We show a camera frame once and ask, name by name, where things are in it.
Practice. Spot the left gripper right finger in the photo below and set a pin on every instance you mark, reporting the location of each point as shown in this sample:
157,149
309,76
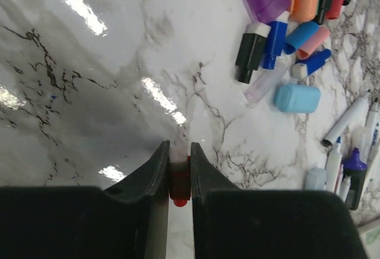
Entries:
230,222

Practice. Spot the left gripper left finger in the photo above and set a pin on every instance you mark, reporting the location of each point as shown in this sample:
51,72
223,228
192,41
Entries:
127,220

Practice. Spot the blue capped white marker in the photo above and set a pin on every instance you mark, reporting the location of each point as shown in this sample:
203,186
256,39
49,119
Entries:
333,165

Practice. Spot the light blue marker cap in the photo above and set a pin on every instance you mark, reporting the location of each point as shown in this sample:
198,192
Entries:
294,98

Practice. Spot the clear gel pen cap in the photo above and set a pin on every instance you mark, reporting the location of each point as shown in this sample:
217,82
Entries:
264,83

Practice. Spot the black capped white marker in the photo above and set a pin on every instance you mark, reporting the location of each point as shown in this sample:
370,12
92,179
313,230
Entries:
371,120

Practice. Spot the white pen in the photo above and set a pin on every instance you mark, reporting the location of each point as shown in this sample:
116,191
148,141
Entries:
345,119

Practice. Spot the dark blue pen cap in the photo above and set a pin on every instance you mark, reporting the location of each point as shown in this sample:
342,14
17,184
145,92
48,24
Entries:
304,68

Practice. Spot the pink pen cap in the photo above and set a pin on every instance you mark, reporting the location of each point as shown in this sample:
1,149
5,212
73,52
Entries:
311,45

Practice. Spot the maroon gel pen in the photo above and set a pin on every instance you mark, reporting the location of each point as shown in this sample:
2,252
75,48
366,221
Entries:
339,179

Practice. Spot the thin black capped marker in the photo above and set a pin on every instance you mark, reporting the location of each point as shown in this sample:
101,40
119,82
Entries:
345,188

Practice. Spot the orange highlighter clear cap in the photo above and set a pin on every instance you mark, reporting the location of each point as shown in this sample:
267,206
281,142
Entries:
361,139

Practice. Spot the floral rectangular tray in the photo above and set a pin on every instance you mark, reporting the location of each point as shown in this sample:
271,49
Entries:
369,234

